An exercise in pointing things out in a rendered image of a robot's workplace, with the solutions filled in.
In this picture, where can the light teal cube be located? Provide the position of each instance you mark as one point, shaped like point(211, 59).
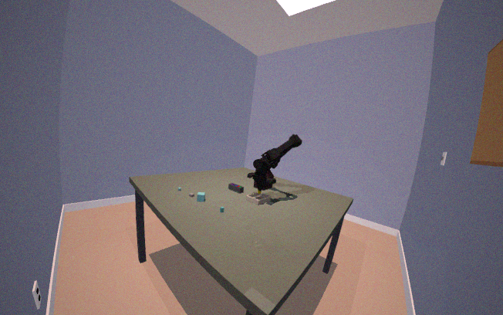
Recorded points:
point(200, 196)

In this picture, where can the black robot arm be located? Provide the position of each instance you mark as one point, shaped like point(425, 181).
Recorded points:
point(271, 158)

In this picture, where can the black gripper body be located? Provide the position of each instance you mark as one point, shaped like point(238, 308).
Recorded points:
point(270, 181)

